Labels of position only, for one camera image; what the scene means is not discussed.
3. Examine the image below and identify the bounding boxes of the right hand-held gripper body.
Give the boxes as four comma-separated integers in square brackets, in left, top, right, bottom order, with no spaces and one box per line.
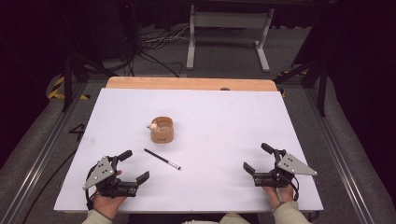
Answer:
[253,149,318,189]

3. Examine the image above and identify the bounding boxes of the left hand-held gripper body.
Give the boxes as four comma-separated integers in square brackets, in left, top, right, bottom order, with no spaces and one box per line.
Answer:
[82,155,138,199]

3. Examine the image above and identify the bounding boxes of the person's right hand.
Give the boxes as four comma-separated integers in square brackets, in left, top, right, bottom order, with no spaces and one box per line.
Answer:
[262,183,295,209]

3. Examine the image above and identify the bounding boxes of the person's left hand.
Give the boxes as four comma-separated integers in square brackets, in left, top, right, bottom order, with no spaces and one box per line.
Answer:
[92,191,128,220]

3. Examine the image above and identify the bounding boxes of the black pen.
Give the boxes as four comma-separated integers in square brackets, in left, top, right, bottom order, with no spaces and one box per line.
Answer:
[143,147,182,172]

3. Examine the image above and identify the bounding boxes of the round wooden cup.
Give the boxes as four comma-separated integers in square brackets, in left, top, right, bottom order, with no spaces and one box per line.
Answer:
[150,116,175,145]

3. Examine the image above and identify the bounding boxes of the white table mat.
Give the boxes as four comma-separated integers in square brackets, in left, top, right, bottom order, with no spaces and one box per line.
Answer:
[53,88,324,214]

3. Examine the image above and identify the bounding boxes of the person's beige clothing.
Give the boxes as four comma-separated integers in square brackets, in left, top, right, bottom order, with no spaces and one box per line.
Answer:
[219,212,250,224]

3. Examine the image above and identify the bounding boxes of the black tripod stand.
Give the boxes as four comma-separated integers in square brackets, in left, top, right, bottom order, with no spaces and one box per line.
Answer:
[273,58,329,118]
[60,53,110,113]

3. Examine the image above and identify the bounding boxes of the yellow black floor tape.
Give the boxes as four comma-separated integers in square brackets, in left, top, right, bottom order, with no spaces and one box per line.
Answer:
[46,76,92,102]

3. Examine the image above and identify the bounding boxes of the black equipment case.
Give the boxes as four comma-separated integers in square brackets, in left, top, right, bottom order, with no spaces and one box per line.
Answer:
[117,0,142,61]

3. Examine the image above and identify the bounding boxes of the white metal stand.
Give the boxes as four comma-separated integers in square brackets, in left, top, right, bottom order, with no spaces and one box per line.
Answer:
[185,4,276,74]

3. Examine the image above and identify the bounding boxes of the right hand-held gripper cable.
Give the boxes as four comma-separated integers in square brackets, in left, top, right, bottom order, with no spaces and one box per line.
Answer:
[288,174,301,203]

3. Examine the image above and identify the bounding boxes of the aluminium floor rail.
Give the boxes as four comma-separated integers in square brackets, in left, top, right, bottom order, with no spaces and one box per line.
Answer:
[304,87,373,224]
[0,82,90,224]

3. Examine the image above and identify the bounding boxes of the black floor cable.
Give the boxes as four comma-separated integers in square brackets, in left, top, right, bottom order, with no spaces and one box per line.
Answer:
[21,148,78,224]

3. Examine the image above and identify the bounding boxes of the bundle of floor cables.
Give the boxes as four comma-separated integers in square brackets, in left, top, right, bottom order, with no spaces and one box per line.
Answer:
[135,23,192,78]

